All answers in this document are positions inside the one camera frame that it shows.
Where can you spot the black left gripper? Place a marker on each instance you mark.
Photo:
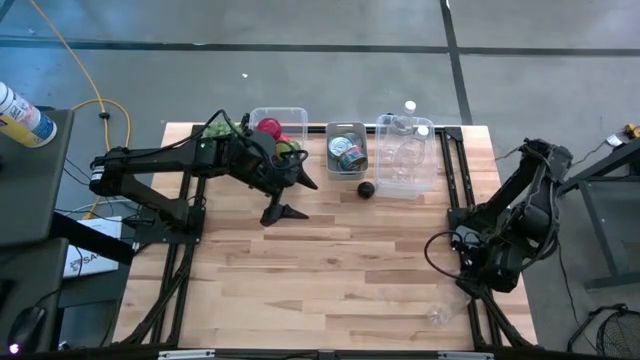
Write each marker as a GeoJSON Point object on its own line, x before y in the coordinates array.
{"type": "Point", "coordinates": [265, 165]}

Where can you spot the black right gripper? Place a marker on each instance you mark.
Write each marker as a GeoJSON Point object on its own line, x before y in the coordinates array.
{"type": "Point", "coordinates": [492, 267]}

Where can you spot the blue label tin can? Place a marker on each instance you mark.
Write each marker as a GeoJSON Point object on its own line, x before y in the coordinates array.
{"type": "Point", "coordinates": [353, 158]}

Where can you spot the black plum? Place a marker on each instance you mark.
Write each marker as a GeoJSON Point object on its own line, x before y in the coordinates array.
{"type": "Point", "coordinates": [366, 190]}

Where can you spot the red orange mango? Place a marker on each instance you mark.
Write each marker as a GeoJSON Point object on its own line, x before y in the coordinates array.
{"type": "Point", "coordinates": [269, 128]}

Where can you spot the crushed clear plastic bottle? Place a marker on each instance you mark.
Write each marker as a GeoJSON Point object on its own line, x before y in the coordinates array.
{"type": "Point", "coordinates": [422, 131]}
{"type": "Point", "coordinates": [410, 106]}

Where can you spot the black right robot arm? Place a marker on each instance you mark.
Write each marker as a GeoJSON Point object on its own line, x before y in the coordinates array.
{"type": "Point", "coordinates": [530, 200]}

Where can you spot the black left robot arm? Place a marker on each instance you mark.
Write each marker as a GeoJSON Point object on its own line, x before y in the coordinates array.
{"type": "Point", "coordinates": [150, 160]}

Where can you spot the grey plastic bin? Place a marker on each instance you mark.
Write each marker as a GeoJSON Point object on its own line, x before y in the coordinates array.
{"type": "Point", "coordinates": [331, 172]}

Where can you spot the clear plastic bin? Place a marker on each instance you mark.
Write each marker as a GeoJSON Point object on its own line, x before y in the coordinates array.
{"type": "Point", "coordinates": [295, 117]}
{"type": "Point", "coordinates": [430, 190]}

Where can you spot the green potted plant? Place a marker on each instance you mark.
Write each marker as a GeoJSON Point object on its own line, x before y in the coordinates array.
{"type": "Point", "coordinates": [216, 129]}

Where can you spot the black side table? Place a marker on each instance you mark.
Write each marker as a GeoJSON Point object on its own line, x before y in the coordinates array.
{"type": "Point", "coordinates": [30, 190]}
{"type": "Point", "coordinates": [605, 240]}

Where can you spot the black mesh waste basket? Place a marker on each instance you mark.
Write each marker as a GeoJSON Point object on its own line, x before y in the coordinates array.
{"type": "Point", "coordinates": [622, 335]}

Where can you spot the small yellow tool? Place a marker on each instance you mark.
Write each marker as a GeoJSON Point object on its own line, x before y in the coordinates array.
{"type": "Point", "coordinates": [632, 131]}

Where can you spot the white cardboard box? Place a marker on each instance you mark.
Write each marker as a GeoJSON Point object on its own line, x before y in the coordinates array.
{"type": "Point", "coordinates": [92, 250]}

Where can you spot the white yellow label canister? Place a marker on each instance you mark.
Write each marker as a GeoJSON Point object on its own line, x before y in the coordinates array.
{"type": "Point", "coordinates": [25, 122]}

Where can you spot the black computer mouse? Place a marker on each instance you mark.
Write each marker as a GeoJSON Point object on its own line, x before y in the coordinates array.
{"type": "Point", "coordinates": [25, 327]}

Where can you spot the white bracket bar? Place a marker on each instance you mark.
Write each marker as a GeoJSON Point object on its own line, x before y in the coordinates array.
{"type": "Point", "coordinates": [465, 356]}
{"type": "Point", "coordinates": [187, 354]}

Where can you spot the black aluminium table frame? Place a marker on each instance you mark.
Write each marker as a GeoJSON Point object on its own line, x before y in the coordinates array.
{"type": "Point", "coordinates": [454, 134]}

